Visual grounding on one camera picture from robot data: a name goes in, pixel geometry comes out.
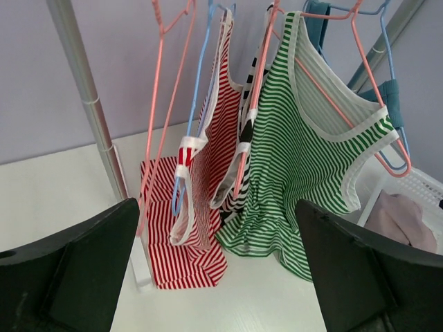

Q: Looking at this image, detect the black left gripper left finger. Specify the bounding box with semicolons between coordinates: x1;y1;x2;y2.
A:
1;198;139;331

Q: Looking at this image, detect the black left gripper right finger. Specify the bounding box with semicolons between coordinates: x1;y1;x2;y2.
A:
296;200;442;331

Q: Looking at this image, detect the mauve pink tank top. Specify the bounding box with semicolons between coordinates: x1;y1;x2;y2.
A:
365;190;437;253

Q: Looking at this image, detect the red white striped tank top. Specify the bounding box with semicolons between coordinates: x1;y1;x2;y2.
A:
141;9;242;290

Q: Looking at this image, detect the light blue wire hanger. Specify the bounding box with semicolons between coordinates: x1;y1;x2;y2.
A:
171;0;237;217

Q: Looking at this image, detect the pink wire hanger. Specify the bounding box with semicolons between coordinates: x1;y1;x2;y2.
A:
233;0;280;199
135;0;198;238
269;0;413;179

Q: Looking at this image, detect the green white striped tank top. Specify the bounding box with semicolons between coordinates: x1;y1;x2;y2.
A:
216;11;399;281

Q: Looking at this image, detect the blue tank top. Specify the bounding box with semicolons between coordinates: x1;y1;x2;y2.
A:
303;1;404;130

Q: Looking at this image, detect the black white striped tank top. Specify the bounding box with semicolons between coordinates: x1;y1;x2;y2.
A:
210;3;278;222

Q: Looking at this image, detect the white plastic basket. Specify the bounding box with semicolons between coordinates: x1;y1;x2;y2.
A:
347;157;442;232

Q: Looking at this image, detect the white silver clothes rack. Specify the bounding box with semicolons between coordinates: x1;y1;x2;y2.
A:
46;0;153;293

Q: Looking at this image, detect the blue wire hanger rightmost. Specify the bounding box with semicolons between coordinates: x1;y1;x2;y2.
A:
328;0;411;172

